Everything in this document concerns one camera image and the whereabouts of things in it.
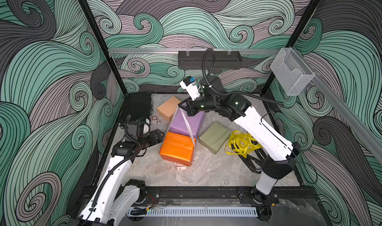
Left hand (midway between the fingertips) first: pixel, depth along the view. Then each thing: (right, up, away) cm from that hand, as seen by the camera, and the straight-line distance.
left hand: (159, 134), depth 76 cm
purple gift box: (+15, +6, -7) cm, 18 cm away
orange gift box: (+10, -8, +4) cm, 13 cm away
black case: (-24, +16, +37) cm, 46 cm away
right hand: (+11, +15, -14) cm, 24 cm away
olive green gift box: (+31, -4, +12) cm, 34 cm away
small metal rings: (-9, +6, +28) cm, 30 cm away
